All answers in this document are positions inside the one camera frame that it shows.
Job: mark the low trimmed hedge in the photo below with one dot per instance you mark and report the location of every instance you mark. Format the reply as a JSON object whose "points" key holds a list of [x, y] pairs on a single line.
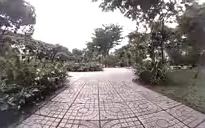
{"points": [[85, 66]]}

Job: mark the row of trees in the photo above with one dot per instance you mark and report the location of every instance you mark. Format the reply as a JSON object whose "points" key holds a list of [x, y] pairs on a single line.
{"points": [[105, 40]]}

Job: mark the patterned grey paving tile path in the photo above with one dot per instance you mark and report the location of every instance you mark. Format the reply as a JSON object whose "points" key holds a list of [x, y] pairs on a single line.
{"points": [[106, 100]]}

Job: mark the leafy shrub with pale flowers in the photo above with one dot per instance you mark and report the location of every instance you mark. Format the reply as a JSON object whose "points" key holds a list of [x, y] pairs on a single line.
{"points": [[150, 68]]}

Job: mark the bed of leafy green bushes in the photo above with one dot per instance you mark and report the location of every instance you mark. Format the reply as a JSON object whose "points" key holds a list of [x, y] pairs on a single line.
{"points": [[21, 78]]}

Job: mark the grass strip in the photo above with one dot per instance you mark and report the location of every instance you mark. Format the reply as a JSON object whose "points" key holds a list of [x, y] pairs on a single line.
{"points": [[193, 88]]}

